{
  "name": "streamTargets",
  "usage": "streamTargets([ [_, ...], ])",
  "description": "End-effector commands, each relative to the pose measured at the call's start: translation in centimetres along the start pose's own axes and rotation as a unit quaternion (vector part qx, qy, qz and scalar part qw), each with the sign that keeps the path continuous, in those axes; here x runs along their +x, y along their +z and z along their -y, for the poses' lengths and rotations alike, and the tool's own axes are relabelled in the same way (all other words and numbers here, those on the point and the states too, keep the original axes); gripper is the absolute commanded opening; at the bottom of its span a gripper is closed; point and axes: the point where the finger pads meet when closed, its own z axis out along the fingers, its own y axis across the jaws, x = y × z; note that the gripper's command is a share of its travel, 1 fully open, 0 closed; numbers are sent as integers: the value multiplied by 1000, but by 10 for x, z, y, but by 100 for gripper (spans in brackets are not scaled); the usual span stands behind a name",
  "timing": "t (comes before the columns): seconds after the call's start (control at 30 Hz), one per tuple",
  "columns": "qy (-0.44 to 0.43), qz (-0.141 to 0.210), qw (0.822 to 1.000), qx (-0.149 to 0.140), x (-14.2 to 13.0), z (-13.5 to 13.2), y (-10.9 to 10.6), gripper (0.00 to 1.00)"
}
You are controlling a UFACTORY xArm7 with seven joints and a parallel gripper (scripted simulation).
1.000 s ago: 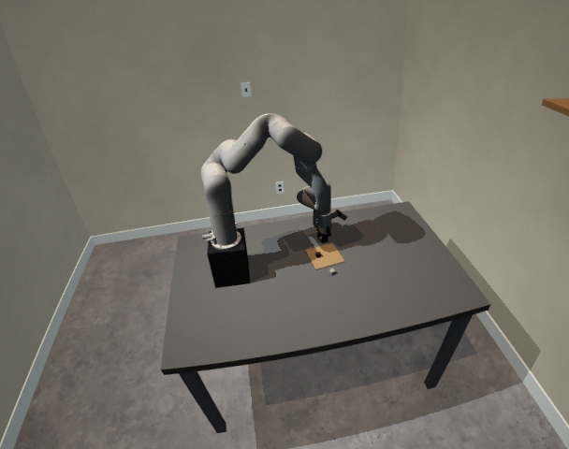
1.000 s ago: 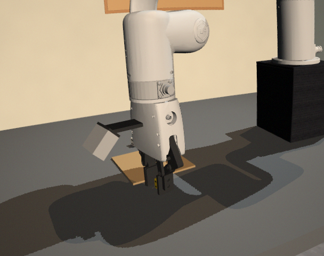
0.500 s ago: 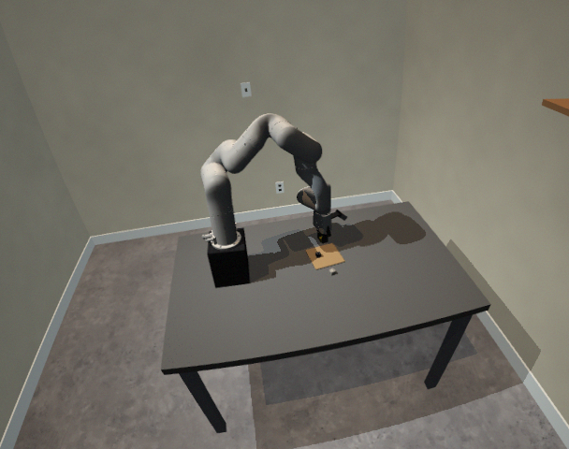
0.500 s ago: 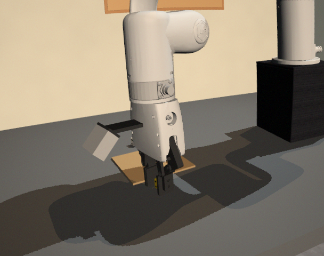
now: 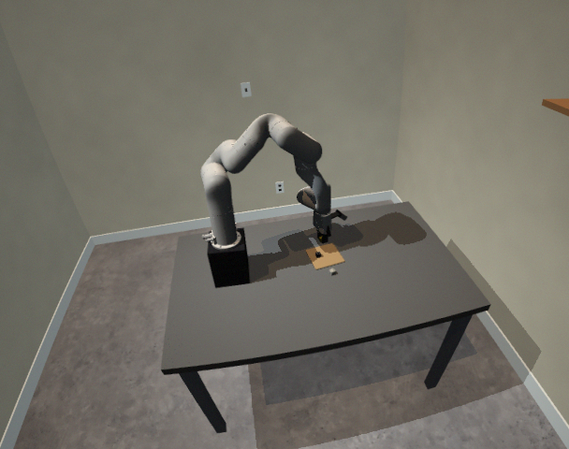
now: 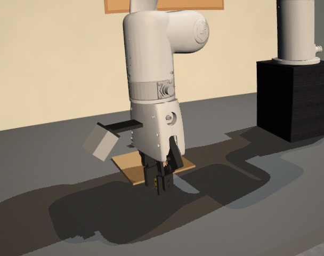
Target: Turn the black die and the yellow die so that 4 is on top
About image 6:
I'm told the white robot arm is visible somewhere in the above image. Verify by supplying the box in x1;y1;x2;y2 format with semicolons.
82;0;322;161

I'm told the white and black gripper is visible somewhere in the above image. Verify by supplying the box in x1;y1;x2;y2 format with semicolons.
129;94;185;196

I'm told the orange flat mat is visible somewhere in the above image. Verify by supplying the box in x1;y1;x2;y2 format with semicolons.
111;151;196;185

